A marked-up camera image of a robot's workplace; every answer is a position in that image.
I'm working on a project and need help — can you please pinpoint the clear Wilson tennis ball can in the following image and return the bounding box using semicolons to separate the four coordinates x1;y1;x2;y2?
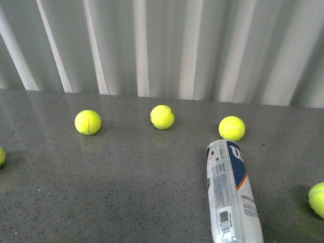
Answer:
206;139;264;242

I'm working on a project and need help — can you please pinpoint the middle tennis ball with print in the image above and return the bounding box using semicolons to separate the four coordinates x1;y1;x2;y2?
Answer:
150;105;175;130

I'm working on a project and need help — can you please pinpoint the far left tennis ball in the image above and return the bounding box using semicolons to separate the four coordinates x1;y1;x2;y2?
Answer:
0;148;6;167

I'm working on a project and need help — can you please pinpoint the far right Wilson tennis ball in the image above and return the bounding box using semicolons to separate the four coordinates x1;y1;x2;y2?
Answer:
308;182;324;218

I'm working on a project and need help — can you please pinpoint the white pleated curtain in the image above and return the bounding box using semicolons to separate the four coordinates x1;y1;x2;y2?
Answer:
1;1;323;108

